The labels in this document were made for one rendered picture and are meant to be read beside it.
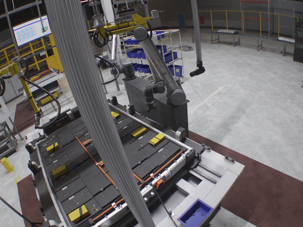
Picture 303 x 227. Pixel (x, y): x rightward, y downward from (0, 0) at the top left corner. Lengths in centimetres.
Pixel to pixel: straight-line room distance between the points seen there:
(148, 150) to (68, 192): 83
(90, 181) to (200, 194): 93
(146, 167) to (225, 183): 69
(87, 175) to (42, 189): 63
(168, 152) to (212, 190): 51
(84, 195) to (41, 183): 72
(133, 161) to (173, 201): 49
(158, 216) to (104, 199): 45
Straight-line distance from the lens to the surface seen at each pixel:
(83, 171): 163
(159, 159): 147
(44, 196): 189
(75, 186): 157
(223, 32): 1085
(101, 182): 146
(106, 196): 136
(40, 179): 210
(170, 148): 156
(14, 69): 212
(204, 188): 148
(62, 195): 157
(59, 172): 172
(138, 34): 181
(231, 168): 163
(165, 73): 193
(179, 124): 255
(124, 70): 353
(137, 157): 153
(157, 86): 208
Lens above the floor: 210
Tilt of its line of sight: 32 degrees down
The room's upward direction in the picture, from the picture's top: 11 degrees counter-clockwise
